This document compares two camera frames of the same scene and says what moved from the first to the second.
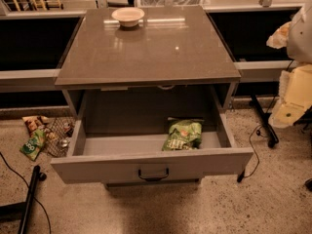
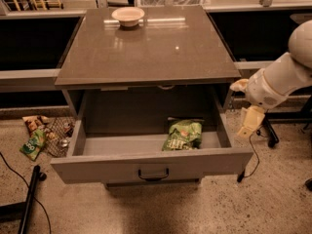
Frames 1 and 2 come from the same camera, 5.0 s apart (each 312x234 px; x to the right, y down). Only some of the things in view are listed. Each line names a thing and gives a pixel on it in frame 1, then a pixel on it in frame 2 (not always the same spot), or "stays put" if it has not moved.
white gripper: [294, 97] -> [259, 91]
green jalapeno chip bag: [183, 135] stays put
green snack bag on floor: [33, 145] stays put
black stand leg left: [21, 211] stays put
